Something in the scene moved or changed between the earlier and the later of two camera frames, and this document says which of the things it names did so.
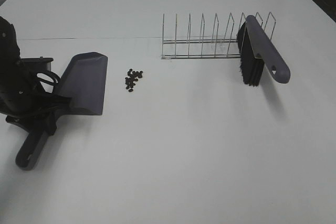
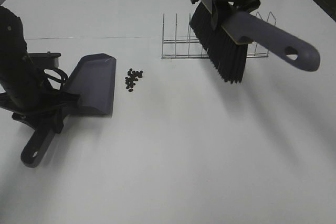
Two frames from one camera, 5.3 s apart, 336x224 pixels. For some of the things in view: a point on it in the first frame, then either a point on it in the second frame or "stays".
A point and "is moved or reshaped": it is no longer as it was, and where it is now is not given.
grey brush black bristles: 255,47 -> 227,46
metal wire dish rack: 205,49 stays
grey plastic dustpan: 82,82 is moved or reshaped
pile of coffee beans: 129,81 stays
